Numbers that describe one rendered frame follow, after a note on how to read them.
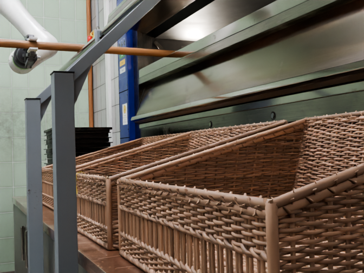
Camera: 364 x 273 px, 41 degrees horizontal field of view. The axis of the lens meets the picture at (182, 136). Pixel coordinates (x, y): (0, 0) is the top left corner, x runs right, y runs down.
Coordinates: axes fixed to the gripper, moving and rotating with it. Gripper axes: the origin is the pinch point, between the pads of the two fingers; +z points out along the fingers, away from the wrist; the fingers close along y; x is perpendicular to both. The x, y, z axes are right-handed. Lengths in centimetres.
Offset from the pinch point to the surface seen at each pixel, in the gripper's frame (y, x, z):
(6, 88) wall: 1, -1, -123
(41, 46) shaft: 0.7, -3.0, 1.4
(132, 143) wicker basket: 37, -47, -25
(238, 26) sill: 4, -52, 61
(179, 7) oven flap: -16, -56, 11
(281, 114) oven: 32, -52, 81
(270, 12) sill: 4, -52, 78
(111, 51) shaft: 0.8, -30.1, 0.9
